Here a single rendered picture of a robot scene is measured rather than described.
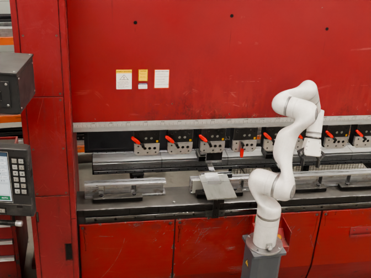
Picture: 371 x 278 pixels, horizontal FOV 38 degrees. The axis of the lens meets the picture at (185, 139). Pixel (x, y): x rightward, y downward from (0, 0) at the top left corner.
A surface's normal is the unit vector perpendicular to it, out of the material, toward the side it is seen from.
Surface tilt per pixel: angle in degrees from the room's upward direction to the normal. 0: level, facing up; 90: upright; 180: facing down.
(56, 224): 90
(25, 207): 90
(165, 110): 90
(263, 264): 90
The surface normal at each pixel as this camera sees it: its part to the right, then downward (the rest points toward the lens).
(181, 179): 0.05, -0.89
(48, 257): 0.17, 0.47
